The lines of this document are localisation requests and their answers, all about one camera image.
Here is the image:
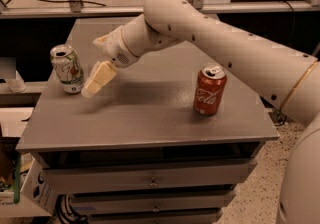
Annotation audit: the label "grey drawer cabinet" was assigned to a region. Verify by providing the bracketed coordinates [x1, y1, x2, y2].
[15, 14, 280, 224]

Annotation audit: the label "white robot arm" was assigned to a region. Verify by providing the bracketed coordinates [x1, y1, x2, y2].
[82, 0, 320, 224]

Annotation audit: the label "white green 7up can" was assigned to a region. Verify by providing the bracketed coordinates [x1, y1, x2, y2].
[50, 44, 84, 94]

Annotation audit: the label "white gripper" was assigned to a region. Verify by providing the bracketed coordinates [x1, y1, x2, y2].
[81, 26, 139, 98]

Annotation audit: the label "black cable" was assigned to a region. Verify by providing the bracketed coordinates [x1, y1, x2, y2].
[0, 0, 108, 8]

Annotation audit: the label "white pump bottle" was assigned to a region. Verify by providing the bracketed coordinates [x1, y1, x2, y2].
[6, 79, 27, 93]

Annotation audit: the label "black cables under cabinet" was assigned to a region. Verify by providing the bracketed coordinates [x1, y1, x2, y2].
[54, 194, 89, 224]

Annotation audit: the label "white cardboard box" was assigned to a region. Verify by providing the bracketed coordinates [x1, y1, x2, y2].
[0, 136, 59, 219]

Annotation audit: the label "red coca-cola can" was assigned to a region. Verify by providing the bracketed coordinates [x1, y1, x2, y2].
[193, 63, 227, 116]

